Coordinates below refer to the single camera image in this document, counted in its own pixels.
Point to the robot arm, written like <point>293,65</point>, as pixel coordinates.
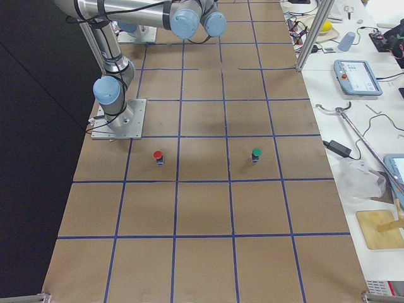
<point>112,27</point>

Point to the red push button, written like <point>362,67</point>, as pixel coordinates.
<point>159,157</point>

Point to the green push button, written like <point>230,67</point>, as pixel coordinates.
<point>255,155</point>

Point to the wooden board stand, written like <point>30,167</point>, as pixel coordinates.
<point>380,229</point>

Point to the black power adapter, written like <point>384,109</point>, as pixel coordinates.
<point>337,148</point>

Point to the metal crutch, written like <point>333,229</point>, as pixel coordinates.
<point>342,112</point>

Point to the clear plastic bag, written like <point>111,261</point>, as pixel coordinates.
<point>356,179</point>

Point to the beige tray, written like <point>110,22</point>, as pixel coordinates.
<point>307,21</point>

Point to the teach pendant tablet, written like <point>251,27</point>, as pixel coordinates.
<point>356,78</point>

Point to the blue plastic cup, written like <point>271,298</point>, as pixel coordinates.
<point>346,42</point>

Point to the yellow lemon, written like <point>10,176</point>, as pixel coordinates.
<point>327,26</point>

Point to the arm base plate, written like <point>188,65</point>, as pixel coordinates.
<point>128,125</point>
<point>142,35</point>

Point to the aluminium frame post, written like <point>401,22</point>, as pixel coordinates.
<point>320,17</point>

